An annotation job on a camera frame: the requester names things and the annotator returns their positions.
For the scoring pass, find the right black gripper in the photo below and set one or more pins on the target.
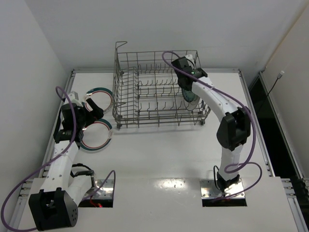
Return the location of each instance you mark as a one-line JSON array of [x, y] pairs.
[[184, 85]]

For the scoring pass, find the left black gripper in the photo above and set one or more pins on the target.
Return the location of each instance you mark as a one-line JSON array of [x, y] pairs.
[[85, 116]]

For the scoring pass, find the teal patterned small plate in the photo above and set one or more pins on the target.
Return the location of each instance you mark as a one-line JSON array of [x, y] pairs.
[[190, 97]]

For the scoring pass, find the white plate with grey rings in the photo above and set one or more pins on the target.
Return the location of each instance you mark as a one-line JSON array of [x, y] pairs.
[[193, 104]]

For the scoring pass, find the red-green rimmed plate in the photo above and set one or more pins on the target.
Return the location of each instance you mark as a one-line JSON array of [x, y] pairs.
[[97, 136], [101, 96]]

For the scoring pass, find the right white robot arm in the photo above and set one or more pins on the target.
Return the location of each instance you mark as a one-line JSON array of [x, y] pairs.
[[235, 126]]

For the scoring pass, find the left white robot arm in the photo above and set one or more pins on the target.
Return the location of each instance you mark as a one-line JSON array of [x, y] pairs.
[[55, 206]]

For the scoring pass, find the grey wire dish rack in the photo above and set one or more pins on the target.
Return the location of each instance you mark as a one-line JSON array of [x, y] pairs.
[[146, 91]]

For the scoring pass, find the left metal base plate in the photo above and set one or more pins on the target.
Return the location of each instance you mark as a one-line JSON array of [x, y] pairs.
[[105, 191]]

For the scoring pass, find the metal base plate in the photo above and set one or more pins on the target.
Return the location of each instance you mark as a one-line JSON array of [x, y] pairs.
[[209, 191], [105, 191]]

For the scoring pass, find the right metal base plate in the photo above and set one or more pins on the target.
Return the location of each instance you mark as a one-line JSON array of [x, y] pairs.
[[209, 191]]

